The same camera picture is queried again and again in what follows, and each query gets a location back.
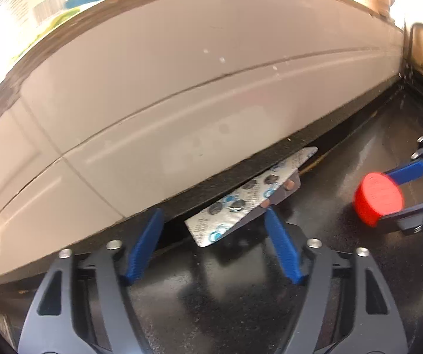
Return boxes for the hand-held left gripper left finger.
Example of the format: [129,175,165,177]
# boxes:
[19,207,166,354]

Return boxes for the white printed blister pack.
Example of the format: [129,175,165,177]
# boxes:
[185,147,319,248]

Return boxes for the silver blister strip orange pills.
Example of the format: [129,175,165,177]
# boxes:
[266,170,301,207]

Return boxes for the white labelled package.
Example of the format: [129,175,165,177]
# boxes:
[0,0,83,61]

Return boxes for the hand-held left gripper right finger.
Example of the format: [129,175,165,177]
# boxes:
[264,208,408,354]

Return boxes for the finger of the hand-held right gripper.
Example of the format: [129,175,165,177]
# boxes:
[375,198,423,245]
[381,123,423,186]

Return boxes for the red bottle cap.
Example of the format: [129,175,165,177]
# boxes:
[354,173,404,227]

